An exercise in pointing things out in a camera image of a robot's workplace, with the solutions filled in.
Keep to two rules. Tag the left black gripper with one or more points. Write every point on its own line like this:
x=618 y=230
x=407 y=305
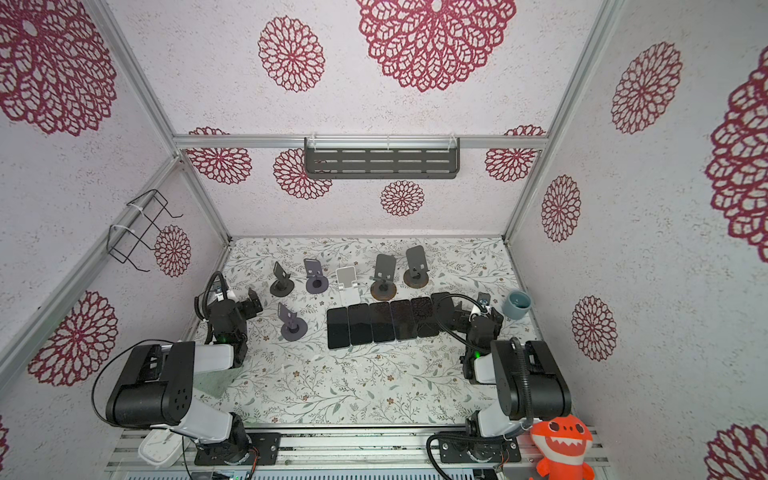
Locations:
x=250 y=308

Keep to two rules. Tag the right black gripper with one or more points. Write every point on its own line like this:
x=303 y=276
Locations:
x=464 y=317

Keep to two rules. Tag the black smartphone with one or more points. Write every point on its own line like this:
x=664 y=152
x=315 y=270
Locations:
x=424 y=316
x=403 y=320
x=338 y=333
x=443 y=311
x=381 y=322
x=360 y=325

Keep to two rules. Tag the black phone stand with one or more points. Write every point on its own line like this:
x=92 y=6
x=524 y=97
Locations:
x=283 y=285

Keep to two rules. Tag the grey phone stand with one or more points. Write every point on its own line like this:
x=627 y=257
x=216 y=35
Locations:
x=293 y=327

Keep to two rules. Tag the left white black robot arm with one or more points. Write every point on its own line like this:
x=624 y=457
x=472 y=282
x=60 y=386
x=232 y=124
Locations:
x=155 y=387

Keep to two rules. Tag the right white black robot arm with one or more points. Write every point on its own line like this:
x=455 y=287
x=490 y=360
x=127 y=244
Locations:
x=528 y=382

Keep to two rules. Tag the back left grey stand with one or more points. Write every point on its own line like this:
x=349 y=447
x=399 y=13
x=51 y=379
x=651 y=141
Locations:
x=317 y=282

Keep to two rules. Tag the wooden base phone stand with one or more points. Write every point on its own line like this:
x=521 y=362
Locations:
x=383 y=288

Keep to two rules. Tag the clear acrylic phone stand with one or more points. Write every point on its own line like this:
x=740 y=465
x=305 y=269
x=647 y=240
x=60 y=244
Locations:
x=348 y=286

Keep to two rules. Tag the teal ceramic cup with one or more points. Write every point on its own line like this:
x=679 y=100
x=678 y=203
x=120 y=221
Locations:
x=516 y=305

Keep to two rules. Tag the green cloth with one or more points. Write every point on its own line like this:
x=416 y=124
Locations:
x=215 y=383

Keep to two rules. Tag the red shark plush toy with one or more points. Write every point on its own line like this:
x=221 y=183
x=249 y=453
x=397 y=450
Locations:
x=564 y=443

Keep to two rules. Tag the white alarm clock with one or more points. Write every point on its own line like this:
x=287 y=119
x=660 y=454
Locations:
x=160 y=448

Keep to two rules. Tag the black wire wall rack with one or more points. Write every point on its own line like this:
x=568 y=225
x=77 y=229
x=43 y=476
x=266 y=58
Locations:
x=124 y=239

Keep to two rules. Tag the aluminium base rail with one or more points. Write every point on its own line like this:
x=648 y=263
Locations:
x=389 y=447

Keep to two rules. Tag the grey wall shelf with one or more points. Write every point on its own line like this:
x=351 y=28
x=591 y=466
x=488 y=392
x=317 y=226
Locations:
x=382 y=160

